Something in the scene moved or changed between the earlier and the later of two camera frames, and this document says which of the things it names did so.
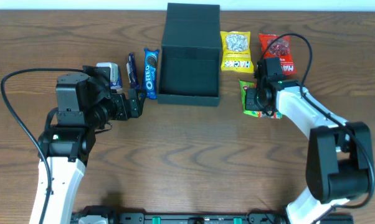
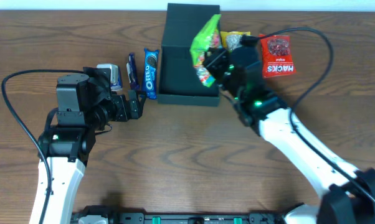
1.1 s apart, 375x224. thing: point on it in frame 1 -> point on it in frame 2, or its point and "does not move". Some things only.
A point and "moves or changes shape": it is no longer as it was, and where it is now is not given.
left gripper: x=125 y=106 does not move
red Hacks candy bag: x=280 y=47 does not move
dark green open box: x=190 y=60 does not move
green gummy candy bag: x=244 y=85 moves or changes shape
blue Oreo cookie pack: x=151 y=70 does not move
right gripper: x=251 y=99 -> x=218 y=59
